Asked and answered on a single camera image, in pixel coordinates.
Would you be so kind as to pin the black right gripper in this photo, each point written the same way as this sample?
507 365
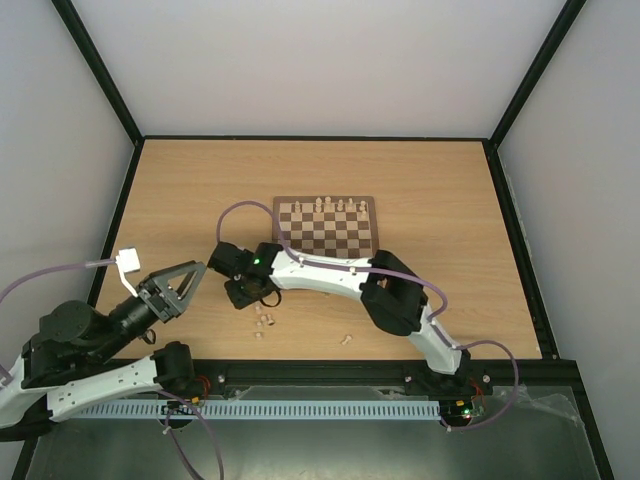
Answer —
236 291

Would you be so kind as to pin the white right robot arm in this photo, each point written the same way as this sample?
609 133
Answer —
392 295

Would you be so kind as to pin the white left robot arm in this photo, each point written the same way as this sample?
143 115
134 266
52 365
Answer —
62 368

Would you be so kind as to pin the wooden chess board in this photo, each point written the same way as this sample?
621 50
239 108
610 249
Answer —
336 234

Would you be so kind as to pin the clear plastic sheet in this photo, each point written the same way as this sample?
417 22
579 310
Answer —
551 400

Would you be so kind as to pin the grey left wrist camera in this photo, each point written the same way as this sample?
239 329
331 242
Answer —
127 261

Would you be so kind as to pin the white slotted cable duct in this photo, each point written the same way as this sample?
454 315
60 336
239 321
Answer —
421 410

